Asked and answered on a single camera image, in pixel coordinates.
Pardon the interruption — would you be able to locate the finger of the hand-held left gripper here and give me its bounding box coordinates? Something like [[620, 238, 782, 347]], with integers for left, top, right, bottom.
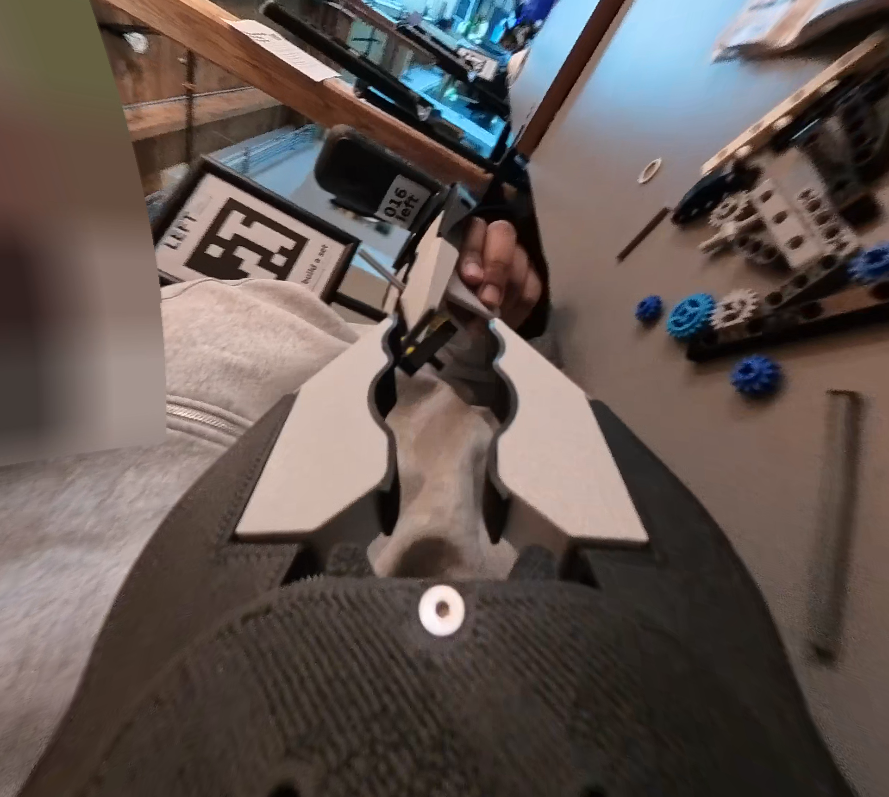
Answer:
[[444, 276, 502, 322], [401, 214, 476, 329]]

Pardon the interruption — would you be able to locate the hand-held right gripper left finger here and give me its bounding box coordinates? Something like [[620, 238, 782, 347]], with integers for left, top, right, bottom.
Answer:
[[235, 317, 402, 565]]

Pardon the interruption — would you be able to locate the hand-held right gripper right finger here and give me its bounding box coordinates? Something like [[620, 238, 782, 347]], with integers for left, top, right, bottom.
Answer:
[[486, 318, 651, 570]]

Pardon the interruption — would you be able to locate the black yellow lego beam assembly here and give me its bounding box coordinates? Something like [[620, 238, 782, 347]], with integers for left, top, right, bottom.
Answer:
[[394, 310, 461, 377]]

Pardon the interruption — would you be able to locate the pile of loose lego pieces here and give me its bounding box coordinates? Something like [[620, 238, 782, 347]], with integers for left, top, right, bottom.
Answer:
[[617, 33, 889, 667]]

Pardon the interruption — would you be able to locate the person's left hand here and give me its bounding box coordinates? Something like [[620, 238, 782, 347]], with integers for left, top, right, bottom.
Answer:
[[458, 218, 544, 330]]

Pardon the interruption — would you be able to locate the white sign board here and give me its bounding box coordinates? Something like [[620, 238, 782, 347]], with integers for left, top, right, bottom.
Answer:
[[151, 156, 363, 320]]

